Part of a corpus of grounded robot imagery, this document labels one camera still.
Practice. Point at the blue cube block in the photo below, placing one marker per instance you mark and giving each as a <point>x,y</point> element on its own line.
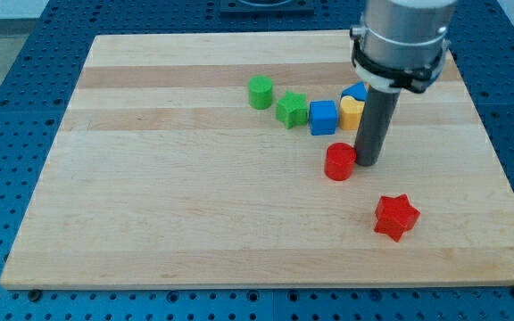
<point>323,117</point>

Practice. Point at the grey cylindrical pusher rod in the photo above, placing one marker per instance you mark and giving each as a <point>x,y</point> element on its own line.
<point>375,120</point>

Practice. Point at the green cylinder block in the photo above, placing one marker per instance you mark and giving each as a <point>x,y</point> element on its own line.
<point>260,92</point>

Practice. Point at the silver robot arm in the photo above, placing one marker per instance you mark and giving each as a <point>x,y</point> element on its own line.
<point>401,44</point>

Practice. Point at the light wooden board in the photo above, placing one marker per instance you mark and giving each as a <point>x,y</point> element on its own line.
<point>162,176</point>

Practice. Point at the red star block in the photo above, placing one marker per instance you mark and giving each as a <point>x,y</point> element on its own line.
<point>395,216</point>

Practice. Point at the yellow heart block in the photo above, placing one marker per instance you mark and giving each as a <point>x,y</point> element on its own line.
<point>350,113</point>

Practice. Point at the blue crescent block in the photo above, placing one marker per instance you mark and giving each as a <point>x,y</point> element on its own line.
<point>357,91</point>

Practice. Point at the green star block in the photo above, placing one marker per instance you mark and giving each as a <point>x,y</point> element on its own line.
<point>292,109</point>

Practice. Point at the red cylinder block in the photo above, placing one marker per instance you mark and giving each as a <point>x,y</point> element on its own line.
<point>339,161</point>

